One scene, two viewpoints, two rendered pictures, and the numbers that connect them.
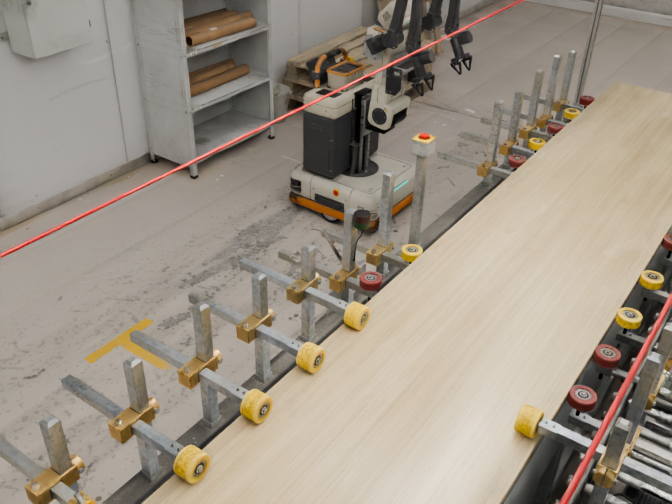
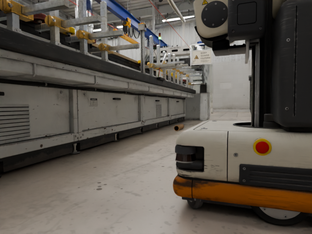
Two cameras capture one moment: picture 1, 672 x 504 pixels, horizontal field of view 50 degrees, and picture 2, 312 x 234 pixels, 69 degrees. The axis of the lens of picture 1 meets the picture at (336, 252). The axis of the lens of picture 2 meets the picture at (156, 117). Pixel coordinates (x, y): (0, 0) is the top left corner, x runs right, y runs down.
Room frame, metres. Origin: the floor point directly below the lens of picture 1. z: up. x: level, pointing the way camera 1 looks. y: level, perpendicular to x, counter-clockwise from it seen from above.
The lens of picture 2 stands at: (5.03, -0.81, 0.37)
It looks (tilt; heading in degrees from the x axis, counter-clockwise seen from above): 3 degrees down; 166
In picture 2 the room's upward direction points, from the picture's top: 1 degrees counter-clockwise
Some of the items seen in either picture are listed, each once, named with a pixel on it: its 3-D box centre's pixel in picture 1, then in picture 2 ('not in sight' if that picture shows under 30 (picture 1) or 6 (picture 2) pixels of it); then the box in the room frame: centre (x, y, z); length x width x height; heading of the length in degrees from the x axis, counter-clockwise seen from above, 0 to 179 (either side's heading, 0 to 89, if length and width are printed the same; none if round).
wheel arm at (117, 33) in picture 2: (498, 145); (93, 36); (3.44, -0.83, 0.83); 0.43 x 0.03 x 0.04; 56
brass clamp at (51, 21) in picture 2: (527, 130); (57, 23); (3.63, -1.02, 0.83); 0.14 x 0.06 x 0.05; 146
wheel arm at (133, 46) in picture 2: (477, 166); (113, 48); (3.23, -0.69, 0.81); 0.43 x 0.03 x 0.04; 56
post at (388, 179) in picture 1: (385, 226); (151, 56); (2.41, -0.19, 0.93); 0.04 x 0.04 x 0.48; 56
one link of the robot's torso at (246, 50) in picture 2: (387, 113); (226, 29); (4.18, -0.29, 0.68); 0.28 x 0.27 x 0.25; 146
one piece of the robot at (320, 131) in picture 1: (347, 119); (295, 49); (4.28, -0.04, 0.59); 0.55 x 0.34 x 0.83; 146
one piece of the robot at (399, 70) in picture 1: (403, 70); not in sight; (4.06, -0.36, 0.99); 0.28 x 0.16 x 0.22; 146
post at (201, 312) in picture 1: (206, 368); (173, 69); (1.58, 0.37, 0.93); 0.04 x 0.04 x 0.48; 56
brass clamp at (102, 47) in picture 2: (487, 167); (106, 48); (3.22, -0.74, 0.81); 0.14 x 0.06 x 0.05; 146
